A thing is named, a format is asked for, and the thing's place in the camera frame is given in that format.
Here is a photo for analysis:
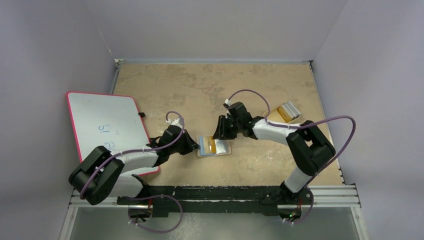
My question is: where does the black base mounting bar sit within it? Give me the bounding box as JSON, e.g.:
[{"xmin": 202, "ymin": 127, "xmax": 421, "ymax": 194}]
[{"xmin": 111, "ymin": 180, "xmax": 313, "ymax": 219}]

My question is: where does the cream oval tray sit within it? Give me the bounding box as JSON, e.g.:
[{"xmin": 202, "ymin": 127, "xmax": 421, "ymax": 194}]
[{"xmin": 267, "ymin": 106, "xmax": 302, "ymax": 124}]

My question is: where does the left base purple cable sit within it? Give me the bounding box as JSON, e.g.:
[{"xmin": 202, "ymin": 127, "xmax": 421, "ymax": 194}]
[{"xmin": 127, "ymin": 194, "xmax": 185, "ymax": 235}]

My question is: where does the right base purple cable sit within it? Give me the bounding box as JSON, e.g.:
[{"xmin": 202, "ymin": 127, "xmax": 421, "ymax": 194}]
[{"xmin": 281, "ymin": 185, "xmax": 316, "ymax": 226}]

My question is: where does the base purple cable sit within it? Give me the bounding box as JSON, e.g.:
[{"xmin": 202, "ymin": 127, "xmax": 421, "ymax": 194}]
[
  {"xmin": 127, "ymin": 194, "xmax": 185, "ymax": 235},
  {"xmin": 281, "ymin": 185, "xmax": 316, "ymax": 226}
]

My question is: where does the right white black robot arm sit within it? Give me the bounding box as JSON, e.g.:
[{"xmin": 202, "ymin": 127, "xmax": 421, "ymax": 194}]
[{"xmin": 212, "ymin": 102, "xmax": 336, "ymax": 204}]

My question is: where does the beige leather card holder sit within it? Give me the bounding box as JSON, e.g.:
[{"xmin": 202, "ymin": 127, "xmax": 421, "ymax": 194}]
[{"xmin": 197, "ymin": 136, "xmax": 232, "ymax": 157}]

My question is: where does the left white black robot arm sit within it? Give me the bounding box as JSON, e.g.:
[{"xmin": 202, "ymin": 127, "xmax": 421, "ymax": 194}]
[{"xmin": 68, "ymin": 125, "xmax": 200, "ymax": 206}]

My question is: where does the white pink-framed whiteboard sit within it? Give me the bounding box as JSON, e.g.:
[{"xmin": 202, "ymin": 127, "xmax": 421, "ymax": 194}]
[{"xmin": 66, "ymin": 92, "xmax": 150, "ymax": 161}]

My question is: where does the gold credit card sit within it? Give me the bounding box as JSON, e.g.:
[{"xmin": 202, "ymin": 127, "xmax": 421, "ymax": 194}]
[{"xmin": 202, "ymin": 136, "xmax": 217, "ymax": 155}]

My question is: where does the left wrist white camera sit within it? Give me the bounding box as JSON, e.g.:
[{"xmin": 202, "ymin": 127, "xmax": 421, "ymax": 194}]
[{"xmin": 167, "ymin": 117, "xmax": 184, "ymax": 128}]

